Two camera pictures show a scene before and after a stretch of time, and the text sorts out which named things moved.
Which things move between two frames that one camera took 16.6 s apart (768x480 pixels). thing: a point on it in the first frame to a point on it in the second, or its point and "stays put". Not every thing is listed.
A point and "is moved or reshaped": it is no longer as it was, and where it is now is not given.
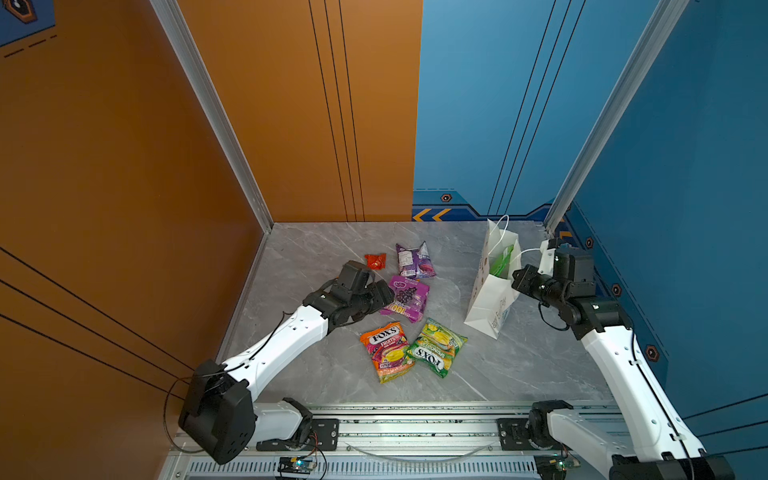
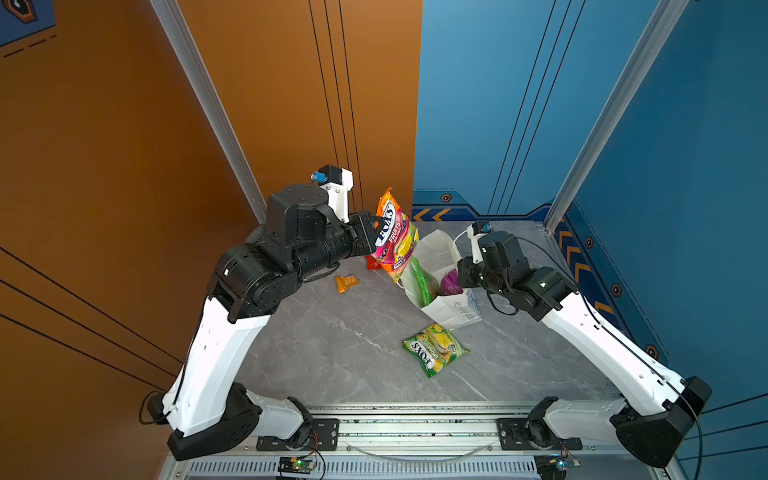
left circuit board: [296, 465] stays put
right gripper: [522, 283] to [464, 266]
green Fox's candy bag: [435, 346] stays put
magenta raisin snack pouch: [410, 298] to [449, 284]
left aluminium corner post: [200, 75] stays put
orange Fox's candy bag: [388, 347] to [396, 238]
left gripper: [378, 300] to [364, 240]
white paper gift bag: [494, 296] is moved or reshaped
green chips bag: [498, 264] is moved or reshaped
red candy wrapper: [376, 261] stays put
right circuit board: [554, 467] stays put
